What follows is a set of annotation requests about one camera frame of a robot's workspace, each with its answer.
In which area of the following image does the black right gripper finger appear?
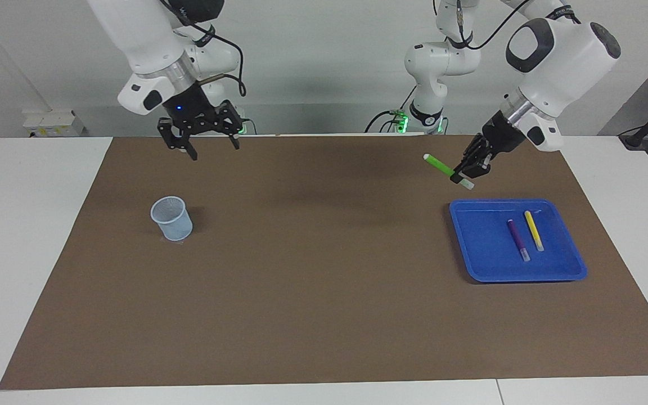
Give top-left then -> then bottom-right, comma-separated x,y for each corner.
157,118 -> 199,162
211,100 -> 245,151

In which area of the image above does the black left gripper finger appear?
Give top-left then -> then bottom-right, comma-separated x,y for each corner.
467,148 -> 495,180
451,134 -> 485,182

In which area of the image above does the green marker pen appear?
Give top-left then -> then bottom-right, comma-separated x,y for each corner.
423,153 -> 475,190

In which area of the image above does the purple marker pen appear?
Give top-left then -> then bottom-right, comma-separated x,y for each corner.
506,219 -> 531,263

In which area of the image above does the yellow marker pen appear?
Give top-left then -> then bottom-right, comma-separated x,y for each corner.
524,210 -> 545,252

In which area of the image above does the translucent pale blue cup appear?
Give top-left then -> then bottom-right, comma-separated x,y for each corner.
150,196 -> 194,242

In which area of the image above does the blue plastic tray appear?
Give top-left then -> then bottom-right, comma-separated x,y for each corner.
449,198 -> 588,283

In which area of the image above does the brown table mat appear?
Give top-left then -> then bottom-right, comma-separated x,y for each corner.
0,135 -> 648,390

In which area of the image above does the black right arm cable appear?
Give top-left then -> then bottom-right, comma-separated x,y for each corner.
161,0 -> 247,97

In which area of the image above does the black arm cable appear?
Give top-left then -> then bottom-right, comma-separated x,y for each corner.
161,0 -> 247,97
454,0 -> 575,50

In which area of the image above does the black base cable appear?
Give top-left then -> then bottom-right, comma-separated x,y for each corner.
364,83 -> 417,134

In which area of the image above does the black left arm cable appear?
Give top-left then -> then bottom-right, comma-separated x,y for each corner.
454,0 -> 575,50

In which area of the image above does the white wall socket box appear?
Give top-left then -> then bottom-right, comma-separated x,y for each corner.
22,110 -> 86,138

